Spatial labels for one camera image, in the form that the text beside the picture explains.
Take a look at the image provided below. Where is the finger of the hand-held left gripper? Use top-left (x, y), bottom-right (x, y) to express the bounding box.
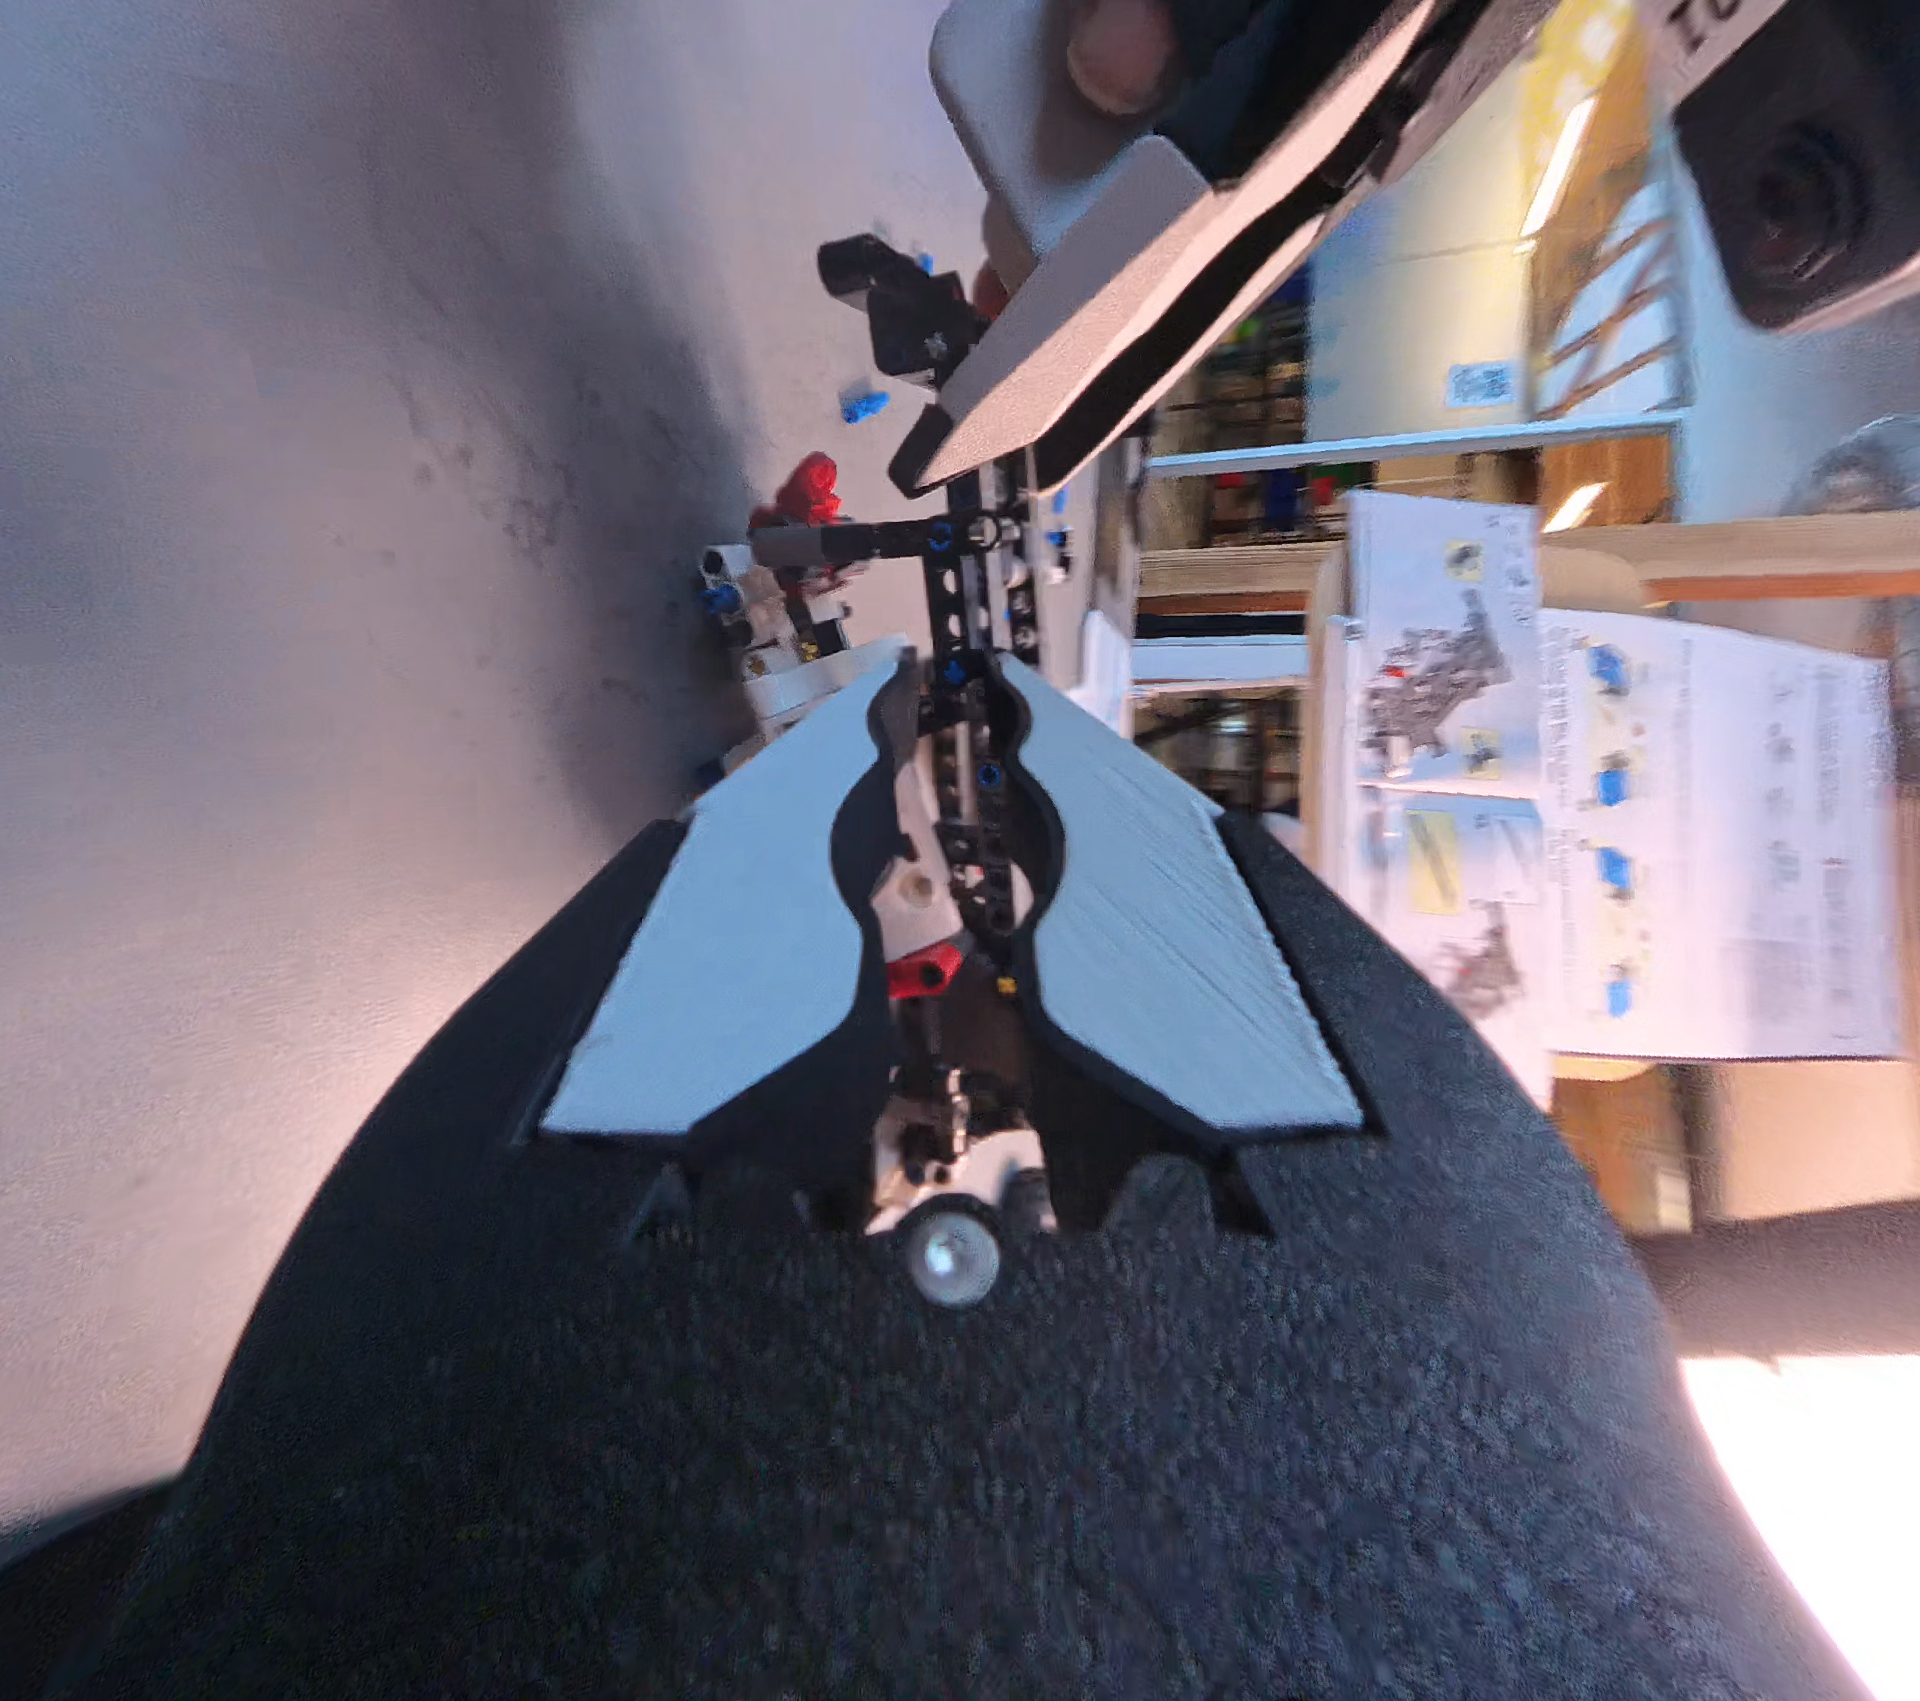
top-left (1029, 217), bottom-right (1332, 496)
top-left (890, 0), bottom-right (1447, 496)

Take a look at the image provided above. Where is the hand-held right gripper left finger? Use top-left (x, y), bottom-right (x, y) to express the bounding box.
top-left (540, 650), bottom-right (922, 1142)

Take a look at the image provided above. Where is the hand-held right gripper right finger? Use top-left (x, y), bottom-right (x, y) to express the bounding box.
top-left (987, 656), bottom-right (1366, 1142)

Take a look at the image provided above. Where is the white toy brick truck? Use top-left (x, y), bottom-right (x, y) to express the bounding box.
top-left (701, 236), bottom-right (1088, 1225)

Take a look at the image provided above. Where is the printed task sheet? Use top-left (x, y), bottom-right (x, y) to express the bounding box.
top-left (1538, 605), bottom-right (1908, 1062)

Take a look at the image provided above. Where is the grey desk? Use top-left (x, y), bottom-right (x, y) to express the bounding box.
top-left (0, 0), bottom-right (1149, 1543)

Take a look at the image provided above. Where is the white book stand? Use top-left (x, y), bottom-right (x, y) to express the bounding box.
top-left (1295, 505), bottom-right (1920, 1221)

